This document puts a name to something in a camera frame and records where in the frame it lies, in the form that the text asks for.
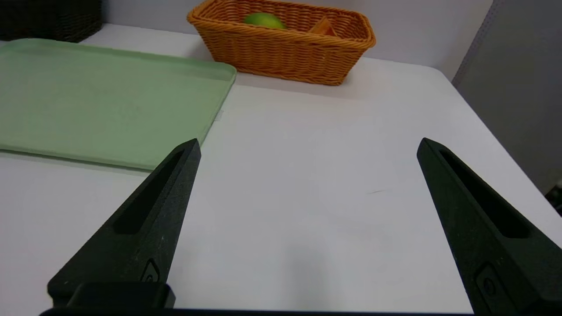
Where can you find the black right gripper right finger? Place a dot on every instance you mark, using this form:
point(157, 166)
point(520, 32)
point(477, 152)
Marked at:
point(505, 263)

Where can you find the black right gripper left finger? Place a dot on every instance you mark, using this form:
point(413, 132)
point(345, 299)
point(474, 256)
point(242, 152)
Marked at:
point(145, 259)

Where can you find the green lime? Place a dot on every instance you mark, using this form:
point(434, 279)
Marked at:
point(263, 20)

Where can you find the orange toy fruit tart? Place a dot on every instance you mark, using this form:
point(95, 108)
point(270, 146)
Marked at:
point(324, 28)

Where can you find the orange wicker basket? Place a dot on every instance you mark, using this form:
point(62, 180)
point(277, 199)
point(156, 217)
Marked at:
point(281, 57)

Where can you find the dark brown wicker basket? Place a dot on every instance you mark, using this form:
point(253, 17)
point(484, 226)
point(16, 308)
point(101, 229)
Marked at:
point(48, 19)

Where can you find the light green plastic tray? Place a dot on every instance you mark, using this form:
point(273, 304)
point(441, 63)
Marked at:
point(96, 101)

